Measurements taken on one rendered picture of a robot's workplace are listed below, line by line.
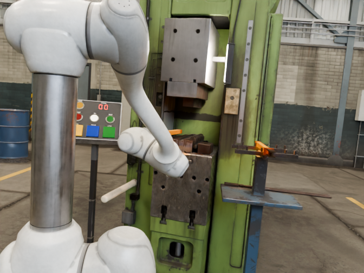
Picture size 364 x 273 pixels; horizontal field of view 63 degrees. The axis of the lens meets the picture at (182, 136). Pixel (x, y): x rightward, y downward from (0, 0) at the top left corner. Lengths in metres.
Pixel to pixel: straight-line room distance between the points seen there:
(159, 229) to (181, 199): 0.26
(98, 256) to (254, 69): 1.57
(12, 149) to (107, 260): 5.59
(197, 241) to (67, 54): 1.57
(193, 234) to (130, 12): 1.58
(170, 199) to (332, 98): 6.92
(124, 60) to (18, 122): 5.55
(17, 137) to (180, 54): 4.72
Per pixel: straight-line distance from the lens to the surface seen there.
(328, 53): 8.53
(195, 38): 1.99
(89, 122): 2.01
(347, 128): 8.67
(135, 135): 1.15
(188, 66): 1.96
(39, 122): 0.77
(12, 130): 6.26
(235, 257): 2.28
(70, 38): 0.74
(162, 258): 2.22
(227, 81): 2.01
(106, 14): 0.71
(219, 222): 2.18
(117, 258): 0.79
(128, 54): 0.75
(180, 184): 1.95
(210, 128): 2.40
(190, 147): 1.95
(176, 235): 2.08
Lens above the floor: 1.21
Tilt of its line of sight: 6 degrees down
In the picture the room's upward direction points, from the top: 5 degrees clockwise
